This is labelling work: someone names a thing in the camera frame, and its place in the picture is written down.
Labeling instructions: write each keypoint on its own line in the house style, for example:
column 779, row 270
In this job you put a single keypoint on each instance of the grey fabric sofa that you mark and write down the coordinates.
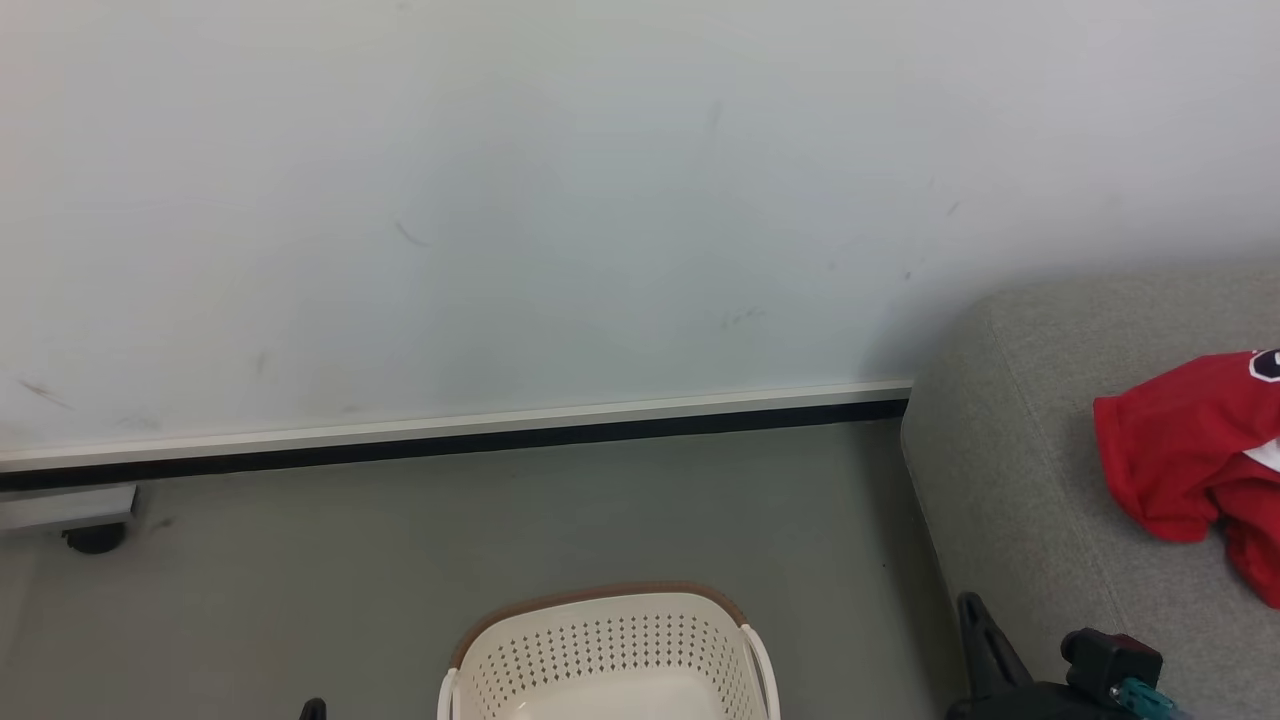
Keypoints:
column 1040, row 470

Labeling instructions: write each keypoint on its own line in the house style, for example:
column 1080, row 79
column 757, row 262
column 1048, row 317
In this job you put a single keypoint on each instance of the white cart base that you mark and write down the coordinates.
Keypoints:
column 60, row 507

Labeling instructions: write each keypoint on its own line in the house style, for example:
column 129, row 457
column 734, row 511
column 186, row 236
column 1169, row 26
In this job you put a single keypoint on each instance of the black caster wheel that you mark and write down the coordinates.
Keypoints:
column 95, row 538

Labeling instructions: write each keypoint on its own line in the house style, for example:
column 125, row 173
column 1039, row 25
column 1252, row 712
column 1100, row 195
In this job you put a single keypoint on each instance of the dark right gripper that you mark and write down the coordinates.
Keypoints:
column 1030, row 704

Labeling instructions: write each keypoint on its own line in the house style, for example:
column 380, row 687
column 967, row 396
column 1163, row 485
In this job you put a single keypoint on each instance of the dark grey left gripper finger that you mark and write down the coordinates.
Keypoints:
column 313, row 711

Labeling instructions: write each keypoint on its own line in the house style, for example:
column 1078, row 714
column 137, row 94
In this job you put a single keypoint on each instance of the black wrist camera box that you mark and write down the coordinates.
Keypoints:
column 1112, row 660

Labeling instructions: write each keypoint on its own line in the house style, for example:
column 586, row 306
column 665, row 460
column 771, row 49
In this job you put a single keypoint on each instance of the black and white baseboard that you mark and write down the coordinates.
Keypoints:
column 450, row 438

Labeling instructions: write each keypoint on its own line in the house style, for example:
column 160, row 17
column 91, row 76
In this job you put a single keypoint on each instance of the cream perforated laundry basket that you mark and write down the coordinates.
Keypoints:
column 610, row 650

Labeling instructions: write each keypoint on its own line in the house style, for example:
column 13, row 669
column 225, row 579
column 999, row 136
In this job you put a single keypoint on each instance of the red shirt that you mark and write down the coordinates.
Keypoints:
column 1180, row 450

